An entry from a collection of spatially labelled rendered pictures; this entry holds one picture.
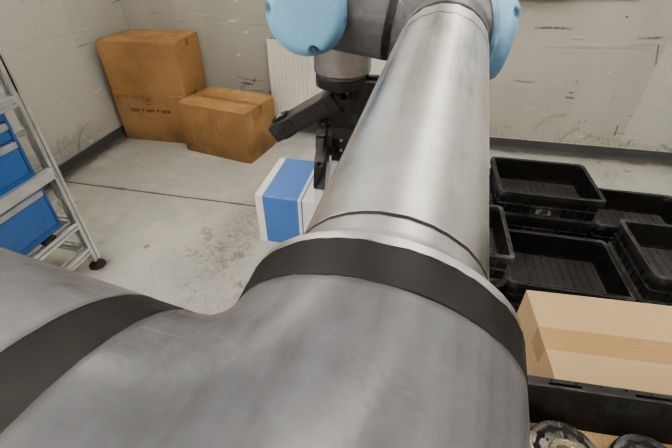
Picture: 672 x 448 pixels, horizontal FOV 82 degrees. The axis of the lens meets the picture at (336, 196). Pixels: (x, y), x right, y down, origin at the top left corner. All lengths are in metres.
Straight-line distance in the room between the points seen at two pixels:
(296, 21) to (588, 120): 3.19
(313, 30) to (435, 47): 0.14
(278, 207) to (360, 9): 0.33
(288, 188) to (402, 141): 0.45
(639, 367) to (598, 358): 0.06
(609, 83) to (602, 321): 2.63
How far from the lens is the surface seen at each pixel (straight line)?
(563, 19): 3.17
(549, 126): 3.41
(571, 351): 0.83
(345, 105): 0.54
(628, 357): 0.88
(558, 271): 1.74
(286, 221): 0.61
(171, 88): 3.31
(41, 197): 2.11
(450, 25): 0.30
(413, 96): 0.20
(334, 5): 0.36
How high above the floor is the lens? 1.47
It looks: 35 degrees down
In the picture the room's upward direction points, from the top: straight up
